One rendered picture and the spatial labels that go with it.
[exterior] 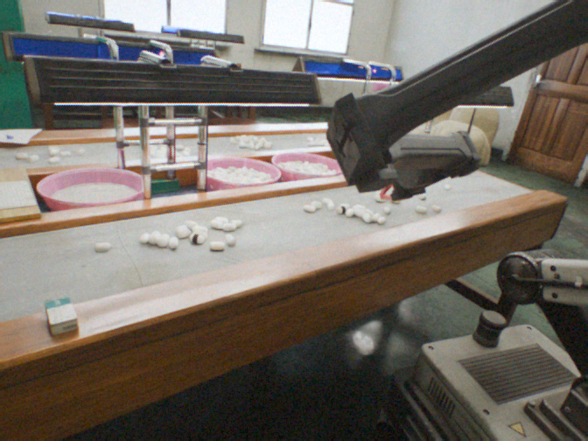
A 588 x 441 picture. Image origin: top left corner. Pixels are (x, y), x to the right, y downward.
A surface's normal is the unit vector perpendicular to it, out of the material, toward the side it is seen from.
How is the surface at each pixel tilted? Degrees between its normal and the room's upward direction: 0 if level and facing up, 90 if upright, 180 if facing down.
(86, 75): 58
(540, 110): 90
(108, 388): 90
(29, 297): 0
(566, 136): 90
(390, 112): 63
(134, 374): 90
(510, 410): 1
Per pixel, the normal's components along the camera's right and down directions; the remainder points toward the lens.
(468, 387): 0.11, -0.90
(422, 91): -0.28, -0.08
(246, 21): 0.51, 0.43
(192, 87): 0.56, -0.13
